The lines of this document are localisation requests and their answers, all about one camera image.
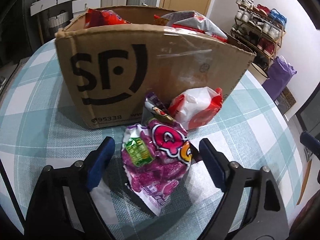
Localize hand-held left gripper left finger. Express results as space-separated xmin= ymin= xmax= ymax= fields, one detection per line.
xmin=24 ymin=136 xmax=116 ymax=240

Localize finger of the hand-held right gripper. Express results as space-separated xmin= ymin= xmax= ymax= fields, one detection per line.
xmin=300 ymin=131 xmax=320 ymax=160

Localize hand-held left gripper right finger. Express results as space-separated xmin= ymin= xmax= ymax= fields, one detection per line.
xmin=199 ymin=137 xmax=292 ymax=240

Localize purple snack packet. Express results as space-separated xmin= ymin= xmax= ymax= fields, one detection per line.
xmin=121 ymin=92 xmax=200 ymax=217

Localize white and red snack packet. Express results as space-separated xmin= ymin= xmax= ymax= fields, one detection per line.
xmin=168 ymin=87 xmax=223 ymax=130

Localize brown cardboard box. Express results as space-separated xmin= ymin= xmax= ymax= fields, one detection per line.
xmin=54 ymin=5 xmax=257 ymax=130

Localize dark patterned box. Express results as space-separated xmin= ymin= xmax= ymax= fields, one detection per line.
xmin=274 ymin=87 xmax=297 ymax=111

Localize purple plastic bag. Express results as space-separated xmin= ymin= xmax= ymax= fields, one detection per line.
xmin=262 ymin=56 xmax=298 ymax=102

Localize wooden shoe rack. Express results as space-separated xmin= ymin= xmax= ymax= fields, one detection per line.
xmin=230 ymin=0 xmax=287 ymax=64

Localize rows of sneakers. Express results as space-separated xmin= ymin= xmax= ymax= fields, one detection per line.
xmin=231 ymin=0 xmax=287 ymax=56

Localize silver and red snack packet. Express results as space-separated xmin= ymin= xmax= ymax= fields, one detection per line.
xmin=172 ymin=17 xmax=229 ymax=43

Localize striped laundry basket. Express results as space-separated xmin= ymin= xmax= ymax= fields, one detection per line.
xmin=47 ymin=10 xmax=70 ymax=32

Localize white orange-topped snack packet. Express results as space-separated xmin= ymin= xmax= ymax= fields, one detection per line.
xmin=154 ymin=10 xmax=208 ymax=28

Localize white desk with drawers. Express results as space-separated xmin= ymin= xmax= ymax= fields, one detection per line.
xmin=30 ymin=0 xmax=103 ymax=38

